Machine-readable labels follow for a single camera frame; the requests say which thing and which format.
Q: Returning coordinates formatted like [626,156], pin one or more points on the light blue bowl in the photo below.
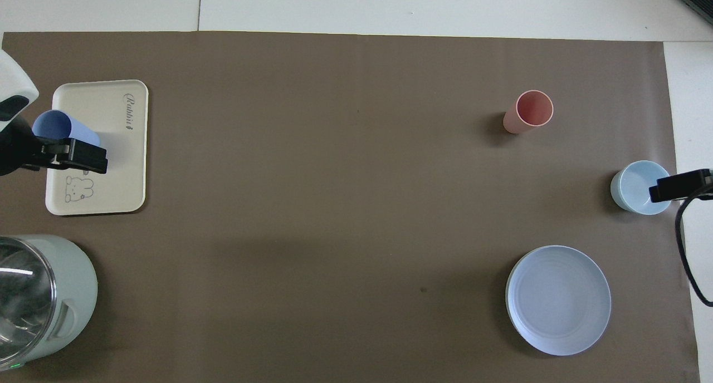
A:
[632,188]

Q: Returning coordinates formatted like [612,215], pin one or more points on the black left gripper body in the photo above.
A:
[19,149]

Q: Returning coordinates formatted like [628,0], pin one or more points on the glass pot lid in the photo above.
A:
[22,299]

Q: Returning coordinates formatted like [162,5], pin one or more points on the cream tray with rabbit print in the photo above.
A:
[122,171]

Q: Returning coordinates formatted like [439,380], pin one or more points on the pale green electric pot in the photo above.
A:
[78,283]

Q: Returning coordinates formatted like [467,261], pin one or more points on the pink plastic cup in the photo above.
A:
[533,109]

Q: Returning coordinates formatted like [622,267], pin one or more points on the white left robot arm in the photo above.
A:
[11,74]

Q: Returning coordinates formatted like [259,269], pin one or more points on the blue plastic cup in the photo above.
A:
[55,126]

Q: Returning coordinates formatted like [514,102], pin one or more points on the light blue plate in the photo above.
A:
[557,299]

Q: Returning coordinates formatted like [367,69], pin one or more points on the brown paper table mat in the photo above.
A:
[334,177]

